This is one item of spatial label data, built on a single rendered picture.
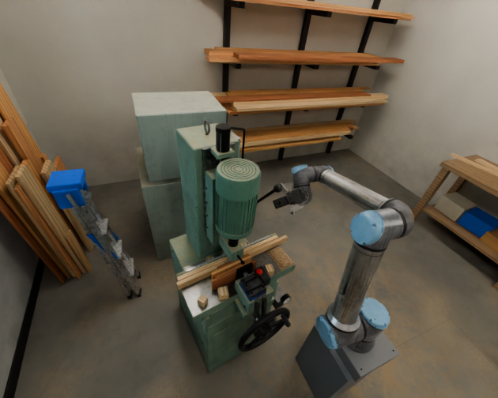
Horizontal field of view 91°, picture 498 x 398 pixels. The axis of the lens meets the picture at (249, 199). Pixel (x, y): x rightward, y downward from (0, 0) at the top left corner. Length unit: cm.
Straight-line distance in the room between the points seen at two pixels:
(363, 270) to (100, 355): 185
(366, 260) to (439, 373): 170
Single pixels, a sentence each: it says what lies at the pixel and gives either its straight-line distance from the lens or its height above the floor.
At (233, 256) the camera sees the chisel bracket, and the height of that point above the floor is 104.
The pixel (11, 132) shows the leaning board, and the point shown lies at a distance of 235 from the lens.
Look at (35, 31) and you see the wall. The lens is 313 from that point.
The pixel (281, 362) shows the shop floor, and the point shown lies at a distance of 214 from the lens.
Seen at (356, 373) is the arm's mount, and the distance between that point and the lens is 159.
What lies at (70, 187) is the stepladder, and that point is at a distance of 163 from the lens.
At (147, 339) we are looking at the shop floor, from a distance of 221.
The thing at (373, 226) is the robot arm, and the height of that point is 145.
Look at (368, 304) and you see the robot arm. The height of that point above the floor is 90.
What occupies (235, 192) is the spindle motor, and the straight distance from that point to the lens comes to 89.
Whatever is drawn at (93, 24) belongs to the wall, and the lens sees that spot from 306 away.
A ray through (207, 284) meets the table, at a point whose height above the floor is 90.
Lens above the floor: 200
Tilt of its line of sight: 39 degrees down
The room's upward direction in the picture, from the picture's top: 7 degrees clockwise
